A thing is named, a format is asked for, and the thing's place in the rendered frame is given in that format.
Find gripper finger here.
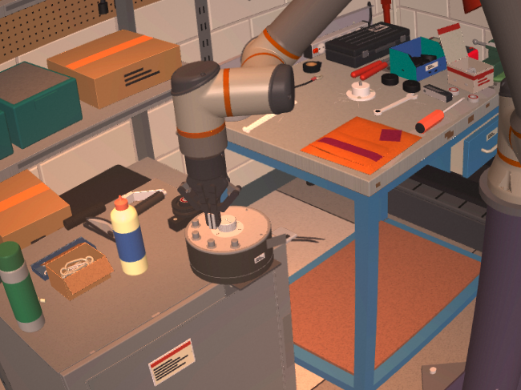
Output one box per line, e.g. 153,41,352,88
177,181,215,230
212,183,242,229

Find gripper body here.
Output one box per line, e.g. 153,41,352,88
184,152,232,204

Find white lock knob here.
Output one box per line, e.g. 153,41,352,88
217,214,239,234

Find round black lock body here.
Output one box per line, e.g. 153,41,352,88
184,205,274,286

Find grey lock lever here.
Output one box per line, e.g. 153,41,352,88
266,232,298,252

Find grey cabinet door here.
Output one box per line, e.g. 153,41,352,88
83,254,295,390

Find small open cardboard box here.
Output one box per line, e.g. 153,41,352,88
43,241,115,301

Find grey metal cabinet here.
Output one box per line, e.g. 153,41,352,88
0,156,298,390

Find white arbor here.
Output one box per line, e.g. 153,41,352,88
345,79,376,102

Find blue bench drawer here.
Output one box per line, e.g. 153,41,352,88
462,115,501,178

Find white red open box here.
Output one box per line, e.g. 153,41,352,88
437,22,495,94

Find black bearing block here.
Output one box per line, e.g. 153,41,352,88
168,195,197,231

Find white bolt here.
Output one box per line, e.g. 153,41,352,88
242,112,278,133

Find yellow bottle with red cap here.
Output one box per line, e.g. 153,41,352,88
109,195,149,277

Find black mat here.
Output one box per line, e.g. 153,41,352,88
59,164,152,219

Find grey black hand tool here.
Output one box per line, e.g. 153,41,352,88
83,216,117,242

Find large striped cardboard box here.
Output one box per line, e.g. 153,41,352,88
46,29,183,110

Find orange mat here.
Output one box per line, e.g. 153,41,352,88
300,115,423,176

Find blue workbench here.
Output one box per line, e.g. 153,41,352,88
225,34,506,390

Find white power strip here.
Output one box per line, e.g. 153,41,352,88
304,22,371,58

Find orange striped cardboard box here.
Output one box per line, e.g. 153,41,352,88
0,170,73,249

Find large green box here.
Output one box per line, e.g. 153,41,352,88
0,61,83,150

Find grey shelf unit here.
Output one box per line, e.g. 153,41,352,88
0,0,216,178

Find white wrench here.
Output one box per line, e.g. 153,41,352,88
373,93,419,117

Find green flask with grey bands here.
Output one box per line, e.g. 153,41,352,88
0,240,46,333

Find black tool case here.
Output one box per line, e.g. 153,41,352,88
325,21,411,69

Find black crate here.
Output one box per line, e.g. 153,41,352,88
388,164,490,253

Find brown pegboard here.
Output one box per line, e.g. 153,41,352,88
0,0,188,62

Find teal blue parts bin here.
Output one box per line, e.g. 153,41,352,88
388,36,447,82

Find small black box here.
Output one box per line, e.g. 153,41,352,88
422,83,454,103

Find brown plate with white peg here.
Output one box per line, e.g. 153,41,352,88
420,361,467,390

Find green vise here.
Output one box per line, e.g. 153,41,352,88
471,38,507,83

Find white black-handled tool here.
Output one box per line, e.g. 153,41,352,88
122,188,168,215

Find black cylinder handle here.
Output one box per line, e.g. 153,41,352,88
63,204,107,231

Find black cable with terminal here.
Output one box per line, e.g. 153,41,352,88
293,74,323,89

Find red-handled pliers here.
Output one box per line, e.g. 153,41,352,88
350,56,392,81

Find orange-handled screwdriver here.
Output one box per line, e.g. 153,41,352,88
414,97,466,134

